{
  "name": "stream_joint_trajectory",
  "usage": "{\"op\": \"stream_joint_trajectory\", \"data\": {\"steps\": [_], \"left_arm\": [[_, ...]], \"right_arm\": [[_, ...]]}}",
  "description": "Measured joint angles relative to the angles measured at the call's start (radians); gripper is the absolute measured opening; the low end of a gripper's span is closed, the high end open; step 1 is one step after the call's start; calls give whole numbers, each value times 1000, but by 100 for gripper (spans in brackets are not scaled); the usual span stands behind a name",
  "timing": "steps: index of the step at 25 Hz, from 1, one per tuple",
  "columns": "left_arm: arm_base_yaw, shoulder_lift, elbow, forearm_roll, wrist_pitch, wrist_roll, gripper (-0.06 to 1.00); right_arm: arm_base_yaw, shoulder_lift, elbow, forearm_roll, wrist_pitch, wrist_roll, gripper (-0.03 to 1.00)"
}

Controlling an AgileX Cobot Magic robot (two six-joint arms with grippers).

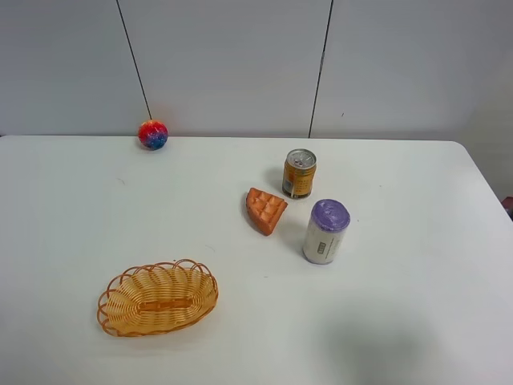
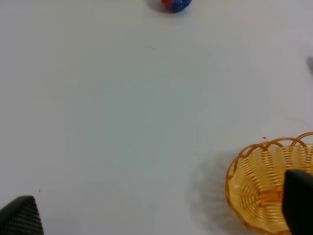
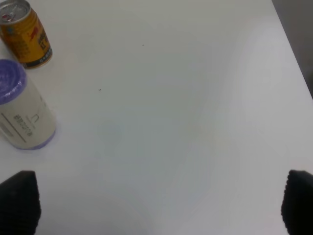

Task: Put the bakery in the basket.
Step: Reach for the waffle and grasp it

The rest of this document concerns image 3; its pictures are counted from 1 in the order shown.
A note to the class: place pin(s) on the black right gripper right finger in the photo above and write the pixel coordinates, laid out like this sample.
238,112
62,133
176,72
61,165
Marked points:
297,205

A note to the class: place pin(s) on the yellow drink can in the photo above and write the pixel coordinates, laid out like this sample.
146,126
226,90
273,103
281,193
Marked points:
23,33

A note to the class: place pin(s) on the white purple-capped roll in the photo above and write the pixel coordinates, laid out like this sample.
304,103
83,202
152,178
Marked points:
25,119

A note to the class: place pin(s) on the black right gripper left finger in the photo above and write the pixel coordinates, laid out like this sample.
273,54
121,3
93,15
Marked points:
20,208

